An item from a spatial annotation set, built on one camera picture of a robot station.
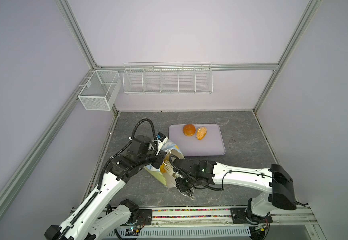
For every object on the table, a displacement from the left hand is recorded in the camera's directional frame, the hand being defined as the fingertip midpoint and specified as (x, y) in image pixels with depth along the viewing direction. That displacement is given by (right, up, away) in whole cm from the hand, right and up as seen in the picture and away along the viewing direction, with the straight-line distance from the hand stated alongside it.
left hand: (164, 155), depth 71 cm
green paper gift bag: (+4, +2, +3) cm, 5 cm away
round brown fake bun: (+14, +11, +34) cm, 38 cm away
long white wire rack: (0, +46, +28) cm, 53 cm away
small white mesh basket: (-44, +35, +23) cm, 61 cm away
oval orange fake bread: (+22, +9, +31) cm, 39 cm away
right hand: (+6, -17, +2) cm, 18 cm away
